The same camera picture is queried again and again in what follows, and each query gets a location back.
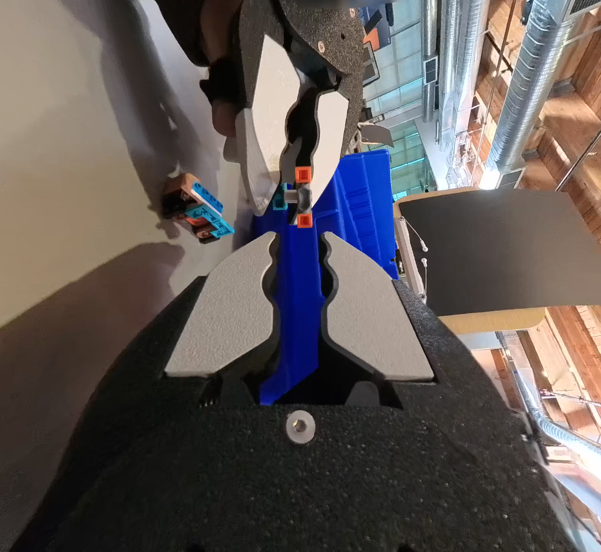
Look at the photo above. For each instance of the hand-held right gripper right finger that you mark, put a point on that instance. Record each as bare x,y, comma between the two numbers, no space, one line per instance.
376,327

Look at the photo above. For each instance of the toy axle with orange ends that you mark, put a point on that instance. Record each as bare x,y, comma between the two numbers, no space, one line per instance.
303,175

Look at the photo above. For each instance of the blue orange toy brick assembly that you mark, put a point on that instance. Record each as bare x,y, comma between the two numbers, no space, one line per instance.
202,209

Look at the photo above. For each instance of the person's left hand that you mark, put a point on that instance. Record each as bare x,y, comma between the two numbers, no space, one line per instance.
221,31

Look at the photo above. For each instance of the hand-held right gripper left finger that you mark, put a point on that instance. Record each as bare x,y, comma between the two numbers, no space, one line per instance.
225,322

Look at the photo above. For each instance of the black panel with wooden edge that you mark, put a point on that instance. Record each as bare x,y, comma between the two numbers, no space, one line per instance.
507,252

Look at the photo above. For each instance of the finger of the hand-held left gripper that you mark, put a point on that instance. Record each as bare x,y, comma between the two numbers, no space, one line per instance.
331,134
263,111

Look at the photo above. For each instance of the blue plastic bin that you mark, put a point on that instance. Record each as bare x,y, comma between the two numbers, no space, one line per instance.
362,205

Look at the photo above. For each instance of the silver ventilation duct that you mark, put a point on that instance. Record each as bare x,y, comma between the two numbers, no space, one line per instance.
474,7
526,64

